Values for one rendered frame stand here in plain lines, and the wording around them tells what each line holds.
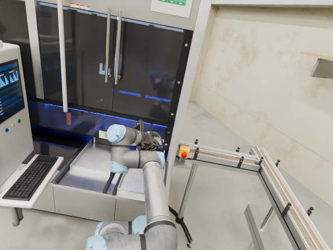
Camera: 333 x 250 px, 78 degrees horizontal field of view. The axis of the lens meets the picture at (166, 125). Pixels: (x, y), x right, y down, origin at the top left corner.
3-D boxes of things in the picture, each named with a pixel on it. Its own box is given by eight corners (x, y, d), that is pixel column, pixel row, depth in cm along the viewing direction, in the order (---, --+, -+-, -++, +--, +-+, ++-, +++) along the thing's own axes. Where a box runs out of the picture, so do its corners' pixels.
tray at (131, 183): (130, 158, 151) (131, 155, 150) (165, 165, 151) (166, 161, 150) (116, 192, 121) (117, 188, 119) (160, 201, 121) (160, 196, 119)
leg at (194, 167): (174, 217, 210) (191, 156, 176) (183, 218, 210) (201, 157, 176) (174, 224, 202) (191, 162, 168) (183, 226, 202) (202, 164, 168)
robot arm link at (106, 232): (129, 248, 95) (146, 297, 45) (94, 250, 91) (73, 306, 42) (130, 219, 99) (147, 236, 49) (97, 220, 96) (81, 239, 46)
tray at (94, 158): (91, 142, 162) (91, 138, 160) (124, 148, 162) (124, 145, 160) (70, 169, 131) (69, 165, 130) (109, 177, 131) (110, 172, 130)
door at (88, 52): (45, 98, 141) (36, 0, 115) (112, 111, 141) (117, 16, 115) (45, 98, 141) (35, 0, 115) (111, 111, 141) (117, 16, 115)
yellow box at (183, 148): (178, 151, 157) (180, 143, 154) (187, 153, 157) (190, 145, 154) (178, 156, 150) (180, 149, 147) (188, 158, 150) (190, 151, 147)
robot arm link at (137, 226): (156, 256, 92) (161, 236, 86) (126, 258, 89) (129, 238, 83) (153, 231, 102) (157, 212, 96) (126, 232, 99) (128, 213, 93)
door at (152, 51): (112, 111, 141) (118, 16, 115) (174, 123, 142) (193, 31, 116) (112, 111, 141) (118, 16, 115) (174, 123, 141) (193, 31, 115)
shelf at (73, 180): (85, 143, 162) (85, 141, 162) (172, 159, 163) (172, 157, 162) (49, 185, 119) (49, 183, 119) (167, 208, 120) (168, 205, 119)
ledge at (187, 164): (174, 156, 168) (175, 154, 167) (190, 158, 168) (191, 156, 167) (174, 166, 156) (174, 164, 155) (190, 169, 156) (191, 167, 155)
